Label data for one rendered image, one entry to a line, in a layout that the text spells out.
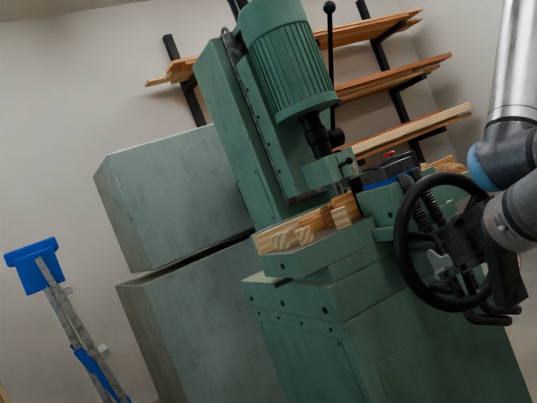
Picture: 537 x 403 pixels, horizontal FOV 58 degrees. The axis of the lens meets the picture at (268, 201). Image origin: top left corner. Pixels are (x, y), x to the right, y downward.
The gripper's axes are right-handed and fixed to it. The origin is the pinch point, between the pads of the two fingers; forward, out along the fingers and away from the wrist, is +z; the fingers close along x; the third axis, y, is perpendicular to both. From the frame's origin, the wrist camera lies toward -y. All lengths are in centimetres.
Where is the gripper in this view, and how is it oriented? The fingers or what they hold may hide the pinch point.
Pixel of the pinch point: (441, 277)
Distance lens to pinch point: 96.0
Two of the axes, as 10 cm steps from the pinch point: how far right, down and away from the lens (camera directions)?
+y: -4.7, -8.3, 2.9
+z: -2.4, 4.4, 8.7
